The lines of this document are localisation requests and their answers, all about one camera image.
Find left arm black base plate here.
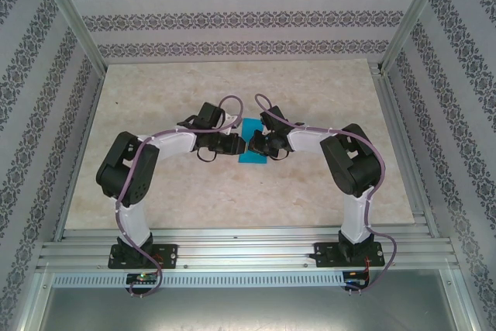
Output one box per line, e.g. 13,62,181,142
108,243,179,270

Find aluminium frame post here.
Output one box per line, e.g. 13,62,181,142
33,0,108,72
379,0,453,74

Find grey sheet metal panel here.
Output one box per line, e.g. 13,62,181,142
15,271,481,331

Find slotted grey cable duct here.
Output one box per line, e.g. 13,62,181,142
52,271,346,288

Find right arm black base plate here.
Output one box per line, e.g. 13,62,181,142
313,241,387,269

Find aluminium side rail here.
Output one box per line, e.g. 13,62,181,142
367,57,441,239
53,71,105,241

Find blue square paper sheet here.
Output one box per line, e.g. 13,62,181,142
236,117,269,166

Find long aluminium mounting rail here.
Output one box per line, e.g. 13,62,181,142
36,228,460,272

